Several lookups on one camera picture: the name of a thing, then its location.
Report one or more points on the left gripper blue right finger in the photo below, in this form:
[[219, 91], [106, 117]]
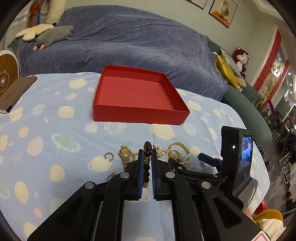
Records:
[[154, 173]]

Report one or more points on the framed cup picture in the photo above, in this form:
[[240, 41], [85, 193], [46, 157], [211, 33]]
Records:
[[223, 11]]

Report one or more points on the gold chain bangle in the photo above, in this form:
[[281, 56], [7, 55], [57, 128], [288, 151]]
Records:
[[177, 155]]

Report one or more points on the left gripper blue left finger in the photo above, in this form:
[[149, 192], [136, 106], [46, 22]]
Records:
[[140, 172]]

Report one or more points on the grey plush toy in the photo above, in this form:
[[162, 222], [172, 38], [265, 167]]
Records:
[[53, 35]]

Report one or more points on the operator's hand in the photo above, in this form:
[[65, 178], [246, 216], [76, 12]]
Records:
[[248, 214]]

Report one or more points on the brown leather case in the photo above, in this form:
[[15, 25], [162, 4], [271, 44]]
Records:
[[13, 93]]

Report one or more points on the blue sofa blanket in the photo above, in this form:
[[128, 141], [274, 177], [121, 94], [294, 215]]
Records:
[[122, 36]]

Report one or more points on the white long plush toy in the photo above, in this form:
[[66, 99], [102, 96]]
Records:
[[55, 11]]

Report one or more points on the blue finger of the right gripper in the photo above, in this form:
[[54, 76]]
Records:
[[207, 159]]

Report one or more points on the blue planet-pattern tablecloth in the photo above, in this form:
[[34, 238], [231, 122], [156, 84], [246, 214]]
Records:
[[51, 146]]

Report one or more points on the red cardboard tray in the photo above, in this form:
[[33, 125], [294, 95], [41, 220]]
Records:
[[133, 95]]

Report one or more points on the green sofa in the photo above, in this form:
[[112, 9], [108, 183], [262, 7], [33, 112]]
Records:
[[242, 101]]

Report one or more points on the gold hoop earring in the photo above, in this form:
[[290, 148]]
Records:
[[109, 156]]

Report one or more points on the gold wristwatch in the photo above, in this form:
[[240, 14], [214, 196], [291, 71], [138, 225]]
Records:
[[125, 154]]

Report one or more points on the yellow satin cushion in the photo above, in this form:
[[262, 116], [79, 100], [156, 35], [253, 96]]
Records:
[[226, 72]]

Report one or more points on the round wooden white device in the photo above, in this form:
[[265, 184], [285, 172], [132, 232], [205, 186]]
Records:
[[9, 70]]

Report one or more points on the blue curtain with red bow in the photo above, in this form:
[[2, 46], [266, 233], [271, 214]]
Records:
[[38, 12]]

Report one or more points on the red monkey plush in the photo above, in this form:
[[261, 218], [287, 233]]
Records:
[[241, 58]]

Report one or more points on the grey-green cushion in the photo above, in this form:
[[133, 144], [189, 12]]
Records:
[[229, 60]]

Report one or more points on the daisy flower cushion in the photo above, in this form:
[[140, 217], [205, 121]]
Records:
[[29, 34]]

